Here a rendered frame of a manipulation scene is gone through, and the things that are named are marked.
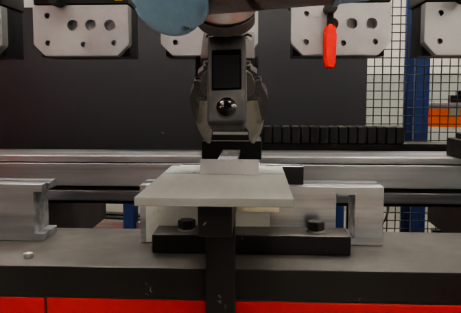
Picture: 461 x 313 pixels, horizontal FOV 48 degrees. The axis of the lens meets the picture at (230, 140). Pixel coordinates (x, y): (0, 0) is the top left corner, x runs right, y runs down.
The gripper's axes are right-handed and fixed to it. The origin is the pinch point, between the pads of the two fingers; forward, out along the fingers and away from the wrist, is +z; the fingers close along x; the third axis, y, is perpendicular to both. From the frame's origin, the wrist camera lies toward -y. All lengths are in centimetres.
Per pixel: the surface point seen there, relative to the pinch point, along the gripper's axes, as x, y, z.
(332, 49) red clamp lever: -14.8, 9.6, -9.0
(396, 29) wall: -132, 359, 217
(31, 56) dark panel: 55, 56, 26
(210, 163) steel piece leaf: 2.8, -2.9, 1.8
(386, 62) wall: -125, 340, 241
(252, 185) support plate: -3.2, -10.9, -2.8
